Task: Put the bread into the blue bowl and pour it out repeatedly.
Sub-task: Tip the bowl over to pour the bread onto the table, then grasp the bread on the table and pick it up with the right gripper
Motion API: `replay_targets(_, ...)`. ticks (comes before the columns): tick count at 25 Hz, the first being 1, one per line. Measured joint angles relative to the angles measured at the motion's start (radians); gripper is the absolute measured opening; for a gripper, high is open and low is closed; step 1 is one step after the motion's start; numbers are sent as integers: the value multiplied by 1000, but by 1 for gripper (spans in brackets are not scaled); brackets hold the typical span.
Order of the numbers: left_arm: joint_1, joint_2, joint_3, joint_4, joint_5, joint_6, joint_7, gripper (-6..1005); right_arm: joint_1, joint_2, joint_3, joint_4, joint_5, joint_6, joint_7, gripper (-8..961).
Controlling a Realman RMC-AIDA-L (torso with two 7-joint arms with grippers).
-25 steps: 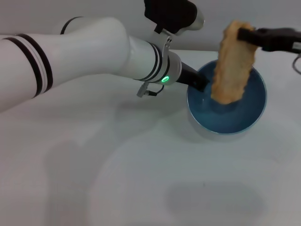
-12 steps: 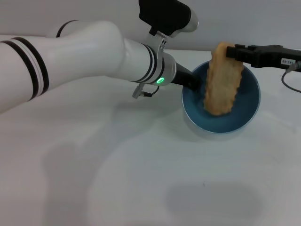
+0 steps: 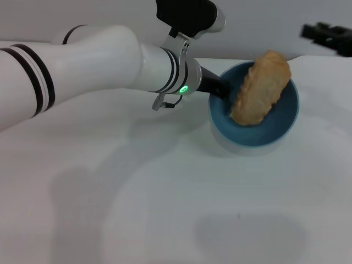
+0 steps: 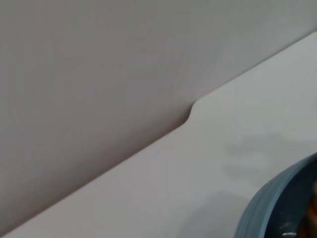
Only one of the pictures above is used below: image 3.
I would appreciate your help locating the blue bowl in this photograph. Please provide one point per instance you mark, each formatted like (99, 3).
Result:
(253, 132)

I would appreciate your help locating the ridged golden bread loaf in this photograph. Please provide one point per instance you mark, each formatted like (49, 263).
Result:
(261, 90)

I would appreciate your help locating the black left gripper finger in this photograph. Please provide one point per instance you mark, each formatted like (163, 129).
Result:
(222, 89)

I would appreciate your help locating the grey black wrist camera box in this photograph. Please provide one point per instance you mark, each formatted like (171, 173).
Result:
(189, 13)

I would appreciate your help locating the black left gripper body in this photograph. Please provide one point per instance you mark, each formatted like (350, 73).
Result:
(209, 82)

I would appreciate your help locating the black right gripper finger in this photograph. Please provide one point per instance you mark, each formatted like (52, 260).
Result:
(313, 32)
(330, 26)

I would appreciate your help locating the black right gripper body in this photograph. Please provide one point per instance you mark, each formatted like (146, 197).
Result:
(342, 41)

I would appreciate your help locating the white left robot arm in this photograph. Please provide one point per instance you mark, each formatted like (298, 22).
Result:
(96, 60)

